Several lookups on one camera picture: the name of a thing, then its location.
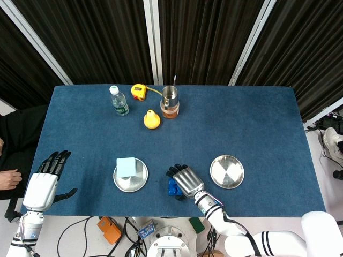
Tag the round metal plate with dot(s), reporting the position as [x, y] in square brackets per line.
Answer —
[131, 184]
[227, 172]

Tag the yellow tape measure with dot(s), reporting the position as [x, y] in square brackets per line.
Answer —
[138, 91]

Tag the clear plastic water bottle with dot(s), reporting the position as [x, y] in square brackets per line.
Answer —
[119, 104]

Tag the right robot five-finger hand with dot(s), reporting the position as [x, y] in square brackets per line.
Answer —
[189, 182]

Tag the orange device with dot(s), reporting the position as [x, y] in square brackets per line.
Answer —
[108, 230]

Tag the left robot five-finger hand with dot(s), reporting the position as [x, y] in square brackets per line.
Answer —
[40, 191]

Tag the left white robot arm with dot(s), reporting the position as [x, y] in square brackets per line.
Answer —
[28, 230]

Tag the light blue cube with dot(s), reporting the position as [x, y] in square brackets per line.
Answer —
[126, 167]

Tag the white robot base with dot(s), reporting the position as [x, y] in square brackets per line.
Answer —
[168, 243]

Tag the white frame post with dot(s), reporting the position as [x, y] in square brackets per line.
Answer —
[252, 40]
[153, 40]
[34, 40]
[324, 112]

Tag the black pleated curtain panel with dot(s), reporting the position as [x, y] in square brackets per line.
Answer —
[21, 75]
[93, 40]
[209, 40]
[308, 53]

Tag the white sneaker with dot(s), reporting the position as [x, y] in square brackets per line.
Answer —
[332, 142]

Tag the bystander bare hand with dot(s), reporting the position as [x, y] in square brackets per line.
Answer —
[9, 180]

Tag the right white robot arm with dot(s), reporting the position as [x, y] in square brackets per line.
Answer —
[241, 241]

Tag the blue studded building block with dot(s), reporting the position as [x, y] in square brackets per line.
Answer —
[172, 187]

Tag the yellow toy pear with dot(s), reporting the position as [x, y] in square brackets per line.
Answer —
[152, 121]

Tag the stainless steel cup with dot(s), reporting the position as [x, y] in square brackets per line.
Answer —
[170, 97]

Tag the bystander black clothing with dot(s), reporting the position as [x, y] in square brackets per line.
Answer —
[21, 131]

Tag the black equipment pile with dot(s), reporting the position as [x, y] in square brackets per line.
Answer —
[328, 121]

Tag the green rectangular object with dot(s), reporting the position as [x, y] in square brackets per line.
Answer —
[197, 225]

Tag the thin metal rod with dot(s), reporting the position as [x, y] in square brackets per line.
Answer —
[175, 79]

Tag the black caster wheel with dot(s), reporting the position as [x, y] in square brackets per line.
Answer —
[338, 174]

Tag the blue table cloth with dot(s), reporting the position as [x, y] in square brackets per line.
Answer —
[214, 128]

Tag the small blue white box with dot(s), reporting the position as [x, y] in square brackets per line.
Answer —
[147, 229]

